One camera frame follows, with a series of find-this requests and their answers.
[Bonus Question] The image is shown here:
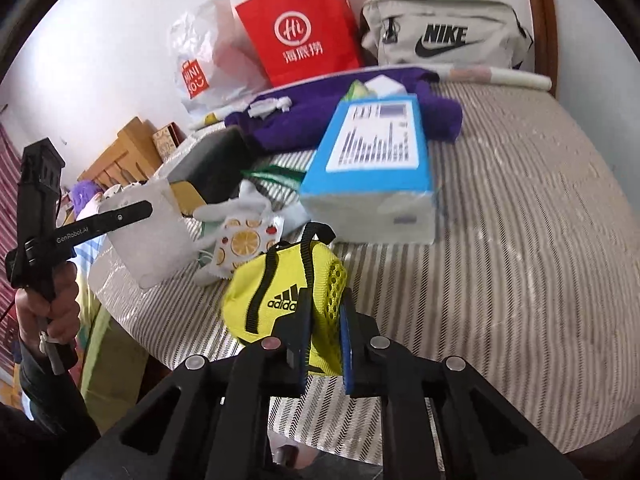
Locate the yellow Adidas pouch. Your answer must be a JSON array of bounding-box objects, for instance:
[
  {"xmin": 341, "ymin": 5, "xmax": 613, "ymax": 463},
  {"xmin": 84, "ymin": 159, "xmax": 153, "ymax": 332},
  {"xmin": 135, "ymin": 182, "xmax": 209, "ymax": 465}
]
[{"xmin": 222, "ymin": 222, "xmax": 347, "ymax": 376}]

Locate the white foam sponge block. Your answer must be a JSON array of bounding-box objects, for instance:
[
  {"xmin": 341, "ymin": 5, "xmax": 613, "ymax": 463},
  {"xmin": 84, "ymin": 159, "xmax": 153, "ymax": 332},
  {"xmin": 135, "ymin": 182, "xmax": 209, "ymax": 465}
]
[{"xmin": 99, "ymin": 180, "xmax": 196, "ymax": 289}]

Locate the fruit print wipe packet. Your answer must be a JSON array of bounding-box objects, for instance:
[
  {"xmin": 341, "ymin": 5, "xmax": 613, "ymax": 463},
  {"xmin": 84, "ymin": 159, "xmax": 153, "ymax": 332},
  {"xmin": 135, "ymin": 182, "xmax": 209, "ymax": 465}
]
[{"xmin": 210, "ymin": 211, "xmax": 284, "ymax": 280}]

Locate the grey white plush toy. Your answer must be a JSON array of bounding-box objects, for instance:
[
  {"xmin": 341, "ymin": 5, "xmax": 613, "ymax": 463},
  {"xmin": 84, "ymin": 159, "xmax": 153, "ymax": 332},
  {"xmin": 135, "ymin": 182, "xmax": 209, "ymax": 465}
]
[{"xmin": 193, "ymin": 180, "xmax": 310, "ymax": 287}]

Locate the green sachet packet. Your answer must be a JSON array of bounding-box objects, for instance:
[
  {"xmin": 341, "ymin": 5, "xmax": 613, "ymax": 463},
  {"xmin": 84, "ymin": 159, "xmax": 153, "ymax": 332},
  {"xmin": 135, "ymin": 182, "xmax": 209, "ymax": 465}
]
[{"xmin": 241, "ymin": 165, "xmax": 306, "ymax": 192}]

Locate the green tissue pack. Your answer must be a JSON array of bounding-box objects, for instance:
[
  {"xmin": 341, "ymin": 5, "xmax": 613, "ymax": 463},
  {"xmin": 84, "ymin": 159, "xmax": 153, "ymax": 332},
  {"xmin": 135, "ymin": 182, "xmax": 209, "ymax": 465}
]
[{"xmin": 342, "ymin": 75, "xmax": 407, "ymax": 101}]

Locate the person's left hand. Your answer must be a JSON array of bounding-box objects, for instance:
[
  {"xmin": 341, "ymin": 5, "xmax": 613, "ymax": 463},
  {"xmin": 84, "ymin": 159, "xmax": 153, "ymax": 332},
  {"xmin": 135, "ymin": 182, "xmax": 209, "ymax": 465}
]
[{"xmin": 15, "ymin": 261, "xmax": 80, "ymax": 356}]

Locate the blue striped cloth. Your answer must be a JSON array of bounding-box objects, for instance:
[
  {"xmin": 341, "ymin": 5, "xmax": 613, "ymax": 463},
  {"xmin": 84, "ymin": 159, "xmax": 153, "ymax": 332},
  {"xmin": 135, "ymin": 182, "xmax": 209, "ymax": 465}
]
[{"xmin": 72, "ymin": 235, "xmax": 106, "ymax": 278}]

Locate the red striped curtain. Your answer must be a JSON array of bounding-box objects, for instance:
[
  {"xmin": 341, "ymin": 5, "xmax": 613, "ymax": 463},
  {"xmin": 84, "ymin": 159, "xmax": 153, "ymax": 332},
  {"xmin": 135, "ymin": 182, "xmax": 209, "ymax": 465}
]
[{"xmin": 0, "ymin": 128, "xmax": 21, "ymax": 370}]

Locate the purple plush toy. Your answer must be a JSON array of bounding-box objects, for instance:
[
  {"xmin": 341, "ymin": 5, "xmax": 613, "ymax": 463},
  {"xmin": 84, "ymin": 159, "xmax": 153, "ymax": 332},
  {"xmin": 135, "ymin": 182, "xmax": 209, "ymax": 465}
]
[{"xmin": 70, "ymin": 180, "xmax": 103, "ymax": 216}]

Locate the wooden chair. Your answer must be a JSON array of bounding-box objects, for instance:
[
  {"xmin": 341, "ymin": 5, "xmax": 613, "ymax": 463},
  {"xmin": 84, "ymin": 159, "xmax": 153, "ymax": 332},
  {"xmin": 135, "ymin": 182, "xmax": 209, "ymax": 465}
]
[{"xmin": 77, "ymin": 117, "xmax": 163, "ymax": 190}]

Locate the brown decorated box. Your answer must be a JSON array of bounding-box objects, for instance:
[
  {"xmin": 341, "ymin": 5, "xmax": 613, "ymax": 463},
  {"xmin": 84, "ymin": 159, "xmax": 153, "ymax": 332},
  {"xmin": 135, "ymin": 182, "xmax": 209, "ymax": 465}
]
[{"xmin": 152, "ymin": 122, "xmax": 186, "ymax": 162}]

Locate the green bed sheet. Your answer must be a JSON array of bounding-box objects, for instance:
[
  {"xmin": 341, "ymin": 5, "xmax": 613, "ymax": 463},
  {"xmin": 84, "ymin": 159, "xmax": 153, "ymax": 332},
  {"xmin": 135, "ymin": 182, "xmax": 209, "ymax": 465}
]
[{"xmin": 80, "ymin": 308, "xmax": 149, "ymax": 434}]

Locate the dark green tea box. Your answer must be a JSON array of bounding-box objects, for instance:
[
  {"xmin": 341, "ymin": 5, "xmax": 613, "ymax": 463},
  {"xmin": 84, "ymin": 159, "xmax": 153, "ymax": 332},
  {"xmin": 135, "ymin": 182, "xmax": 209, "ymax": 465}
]
[{"xmin": 165, "ymin": 126, "xmax": 256, "ymax": 217}]

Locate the blue tissue box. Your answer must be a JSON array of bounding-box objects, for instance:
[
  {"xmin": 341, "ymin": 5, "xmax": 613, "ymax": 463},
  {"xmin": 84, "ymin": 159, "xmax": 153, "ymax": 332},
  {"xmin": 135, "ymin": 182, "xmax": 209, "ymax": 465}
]
[{"xmin": 298, "ymin": 94, "xmax": 436, "ymax": 245}]

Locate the striped bed quilt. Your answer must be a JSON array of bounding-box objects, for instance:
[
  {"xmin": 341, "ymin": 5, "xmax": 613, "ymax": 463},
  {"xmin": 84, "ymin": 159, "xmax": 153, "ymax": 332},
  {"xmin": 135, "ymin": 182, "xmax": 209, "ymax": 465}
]
[{"xmin": 88, "ymin": 79, "xmax": 640, "ymax": 466}]

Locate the white Miniso plastic bag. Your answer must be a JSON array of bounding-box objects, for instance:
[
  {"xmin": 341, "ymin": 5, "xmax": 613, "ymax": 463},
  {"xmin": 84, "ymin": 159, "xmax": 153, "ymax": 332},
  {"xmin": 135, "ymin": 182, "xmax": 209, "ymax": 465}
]
[{"xmin": 168, "ymin": 0, "xmax": 269, "ymax": 119}]

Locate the purple towel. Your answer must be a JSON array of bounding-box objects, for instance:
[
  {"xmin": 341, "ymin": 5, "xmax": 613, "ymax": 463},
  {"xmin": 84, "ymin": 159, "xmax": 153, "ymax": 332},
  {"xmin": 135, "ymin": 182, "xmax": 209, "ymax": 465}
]
[{"xmin": 224, "ymin": 66, "xmax": 463, "ymax": 154}]

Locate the red paper shopping bag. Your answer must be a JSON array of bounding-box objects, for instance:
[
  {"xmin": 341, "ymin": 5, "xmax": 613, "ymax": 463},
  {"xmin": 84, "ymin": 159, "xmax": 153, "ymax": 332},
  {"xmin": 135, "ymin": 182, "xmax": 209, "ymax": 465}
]
[{"xmin": 235, "ymin": 0, "xmax": 364, "ymax": 87}]

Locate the grey Nike bag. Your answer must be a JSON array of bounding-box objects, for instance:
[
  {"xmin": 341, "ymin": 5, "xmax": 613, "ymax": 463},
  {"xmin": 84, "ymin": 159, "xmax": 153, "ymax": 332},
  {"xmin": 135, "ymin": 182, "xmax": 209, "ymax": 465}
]
[{"xmin": 361, "ymin": 0, "xmax": 534, "ymax": 70}]

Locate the brown wooden door frame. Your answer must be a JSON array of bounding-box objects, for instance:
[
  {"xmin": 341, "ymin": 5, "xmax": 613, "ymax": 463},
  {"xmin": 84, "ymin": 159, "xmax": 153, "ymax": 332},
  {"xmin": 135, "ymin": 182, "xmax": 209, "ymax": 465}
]
[{"xmin": 529, "ymin": 0, "xmax": 559, "ymax": 96}]

